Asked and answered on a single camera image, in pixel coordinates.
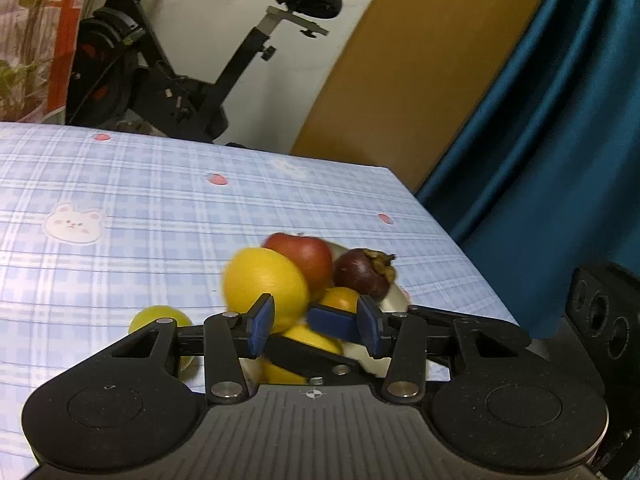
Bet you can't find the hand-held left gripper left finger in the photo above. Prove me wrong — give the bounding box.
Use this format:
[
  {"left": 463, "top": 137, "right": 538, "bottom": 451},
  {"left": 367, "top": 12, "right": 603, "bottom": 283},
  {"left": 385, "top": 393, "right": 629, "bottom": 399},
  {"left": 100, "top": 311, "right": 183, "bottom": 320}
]
[{"left": 102, "top": 294, "right": 277, "bottom": 405}]

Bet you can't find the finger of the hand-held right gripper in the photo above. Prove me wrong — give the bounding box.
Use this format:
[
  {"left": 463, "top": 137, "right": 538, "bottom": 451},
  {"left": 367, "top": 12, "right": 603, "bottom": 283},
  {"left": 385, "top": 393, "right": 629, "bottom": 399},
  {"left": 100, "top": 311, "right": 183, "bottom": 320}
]
[
  {"left": 267, "top": 334, "right": 381, "bottom": 386},
  {"left": 306, "top": 304, "right": 532, "bottom": 345}
]

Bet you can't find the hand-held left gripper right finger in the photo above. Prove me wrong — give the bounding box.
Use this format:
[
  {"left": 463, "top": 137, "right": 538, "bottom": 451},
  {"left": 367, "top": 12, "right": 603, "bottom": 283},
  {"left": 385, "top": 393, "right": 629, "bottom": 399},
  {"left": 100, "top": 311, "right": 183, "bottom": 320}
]
[{"left": 356, "top": 295, "right": 532, "bottom": 405}]

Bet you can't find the yellow lemon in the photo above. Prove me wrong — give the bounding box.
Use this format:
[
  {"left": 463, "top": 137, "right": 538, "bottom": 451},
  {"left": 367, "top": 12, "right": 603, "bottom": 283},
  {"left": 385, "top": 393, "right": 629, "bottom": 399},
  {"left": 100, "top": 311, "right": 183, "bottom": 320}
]
[
  {"left": 222, "top": 247, "right": 311, "bottom": 333},
  {"left": 260, "top": 324, "right": 346, "bottom": 386}
]

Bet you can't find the mandarin orange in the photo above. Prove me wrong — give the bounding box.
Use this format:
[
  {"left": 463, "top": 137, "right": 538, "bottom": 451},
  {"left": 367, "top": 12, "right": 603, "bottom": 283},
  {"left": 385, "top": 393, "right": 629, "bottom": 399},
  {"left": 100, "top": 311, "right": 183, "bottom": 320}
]
[{"left": 320, "top": 286, "right": 360, "bottom": 313}]

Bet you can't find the beige oval plate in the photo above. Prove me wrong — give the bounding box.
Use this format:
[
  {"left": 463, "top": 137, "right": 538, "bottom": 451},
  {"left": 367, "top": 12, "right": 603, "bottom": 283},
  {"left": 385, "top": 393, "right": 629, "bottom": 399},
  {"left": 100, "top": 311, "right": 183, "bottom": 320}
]
[{"left": 240, "top": 242, "right": 411, "bottom": 386}]

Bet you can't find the dark purple mangosteen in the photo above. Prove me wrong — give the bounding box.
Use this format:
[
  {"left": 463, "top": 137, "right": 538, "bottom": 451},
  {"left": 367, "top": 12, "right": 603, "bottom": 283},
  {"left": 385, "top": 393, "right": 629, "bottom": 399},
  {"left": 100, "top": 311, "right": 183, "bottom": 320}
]
[{"left": 332, "top": 249, "right": 398, "bottom": 303}]

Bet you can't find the red apple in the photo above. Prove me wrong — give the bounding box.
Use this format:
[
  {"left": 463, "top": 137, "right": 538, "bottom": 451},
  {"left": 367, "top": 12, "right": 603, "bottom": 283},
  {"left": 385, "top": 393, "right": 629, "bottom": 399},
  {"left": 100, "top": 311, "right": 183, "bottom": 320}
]
[{"left": 262, "top": 232, "right": 335, "bottom": 301}]

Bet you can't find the green apple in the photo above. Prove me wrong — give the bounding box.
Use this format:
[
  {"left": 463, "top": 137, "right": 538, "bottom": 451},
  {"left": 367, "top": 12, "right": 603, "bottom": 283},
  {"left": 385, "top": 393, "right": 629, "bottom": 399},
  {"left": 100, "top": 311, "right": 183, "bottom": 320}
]
[{"left": 128, "top": 306, "right": 193, "bottom": 378}]

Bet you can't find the blue plaid tablecloth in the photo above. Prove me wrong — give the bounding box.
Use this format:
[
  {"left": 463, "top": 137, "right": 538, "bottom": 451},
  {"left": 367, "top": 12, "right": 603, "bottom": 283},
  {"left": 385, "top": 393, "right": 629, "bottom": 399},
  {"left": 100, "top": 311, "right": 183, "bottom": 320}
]
[{"left": 0, "top": 122, "right": 521, "bottom": 480}]

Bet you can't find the dark blue curtain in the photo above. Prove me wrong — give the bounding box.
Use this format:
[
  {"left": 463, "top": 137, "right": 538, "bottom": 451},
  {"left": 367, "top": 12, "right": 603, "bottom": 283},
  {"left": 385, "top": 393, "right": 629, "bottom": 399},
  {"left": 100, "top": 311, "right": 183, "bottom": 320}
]
[{"left": 415, "top": 0, "right": 640, "bottom": 341}]

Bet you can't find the black exercise bike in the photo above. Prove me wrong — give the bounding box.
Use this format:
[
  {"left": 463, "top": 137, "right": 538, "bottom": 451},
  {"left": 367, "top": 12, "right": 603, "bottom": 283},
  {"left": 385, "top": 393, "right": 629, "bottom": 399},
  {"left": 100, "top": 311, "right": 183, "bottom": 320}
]
[{"left": 65, "top": 0, "right": 343, "bottom": 145}]

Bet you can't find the brown wooden door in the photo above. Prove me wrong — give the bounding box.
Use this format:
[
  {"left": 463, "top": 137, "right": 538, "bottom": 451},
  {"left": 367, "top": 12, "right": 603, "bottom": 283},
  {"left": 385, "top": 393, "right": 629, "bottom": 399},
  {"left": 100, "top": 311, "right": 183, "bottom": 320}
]
[{"left": 290, "top": 0, "right": 566, "bottom": 193}]

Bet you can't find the plant printed curtain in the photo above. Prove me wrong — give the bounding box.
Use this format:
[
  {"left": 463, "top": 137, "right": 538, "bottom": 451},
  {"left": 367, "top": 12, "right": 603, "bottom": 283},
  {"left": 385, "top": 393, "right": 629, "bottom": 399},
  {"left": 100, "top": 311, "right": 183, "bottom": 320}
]
[{"left": 0, "top": 0, "right": 98, "bottom": 123}]

